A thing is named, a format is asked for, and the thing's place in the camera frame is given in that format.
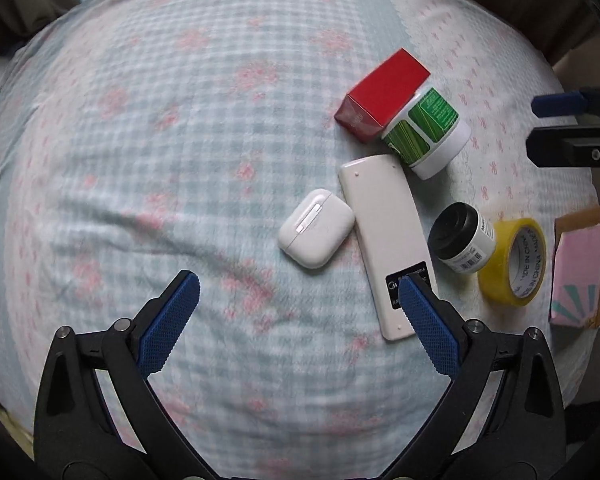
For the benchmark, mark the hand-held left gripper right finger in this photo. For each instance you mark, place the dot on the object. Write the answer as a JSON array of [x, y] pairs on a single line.
[[430, 327]]

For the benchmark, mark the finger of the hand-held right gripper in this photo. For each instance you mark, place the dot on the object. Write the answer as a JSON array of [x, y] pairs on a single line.
[[557, 104], [565, 147]]

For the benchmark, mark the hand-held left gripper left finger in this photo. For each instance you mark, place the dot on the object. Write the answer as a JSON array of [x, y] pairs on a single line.
[[172, 317]]

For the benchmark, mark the white cloth with pink bows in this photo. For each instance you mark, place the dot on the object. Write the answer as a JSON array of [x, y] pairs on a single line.
[[480, 75]]

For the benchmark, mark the small jar with black lid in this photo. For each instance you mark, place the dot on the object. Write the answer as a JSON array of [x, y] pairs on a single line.
[[460, 237]]

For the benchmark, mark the yellow tape roll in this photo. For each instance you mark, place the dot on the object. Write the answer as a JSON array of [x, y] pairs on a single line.
[[512, 262]]

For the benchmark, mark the white remote control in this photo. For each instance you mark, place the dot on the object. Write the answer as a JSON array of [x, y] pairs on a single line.
[[385, 230]]

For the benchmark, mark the pink cardboard box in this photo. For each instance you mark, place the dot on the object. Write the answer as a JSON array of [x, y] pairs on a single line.
[[577, 270]]

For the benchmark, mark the white jar with green label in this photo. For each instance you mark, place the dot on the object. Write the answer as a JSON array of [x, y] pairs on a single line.
[[427, 132]]

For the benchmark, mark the white earbuds case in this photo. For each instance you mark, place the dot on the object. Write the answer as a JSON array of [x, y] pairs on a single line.
[[317, 235]]

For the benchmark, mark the checked floral bed sheet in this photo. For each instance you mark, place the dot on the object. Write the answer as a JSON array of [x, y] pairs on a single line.
[[180, 160]]

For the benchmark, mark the red cardboard box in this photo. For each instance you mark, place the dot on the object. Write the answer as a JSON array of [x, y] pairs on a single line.
[[380, 95]]

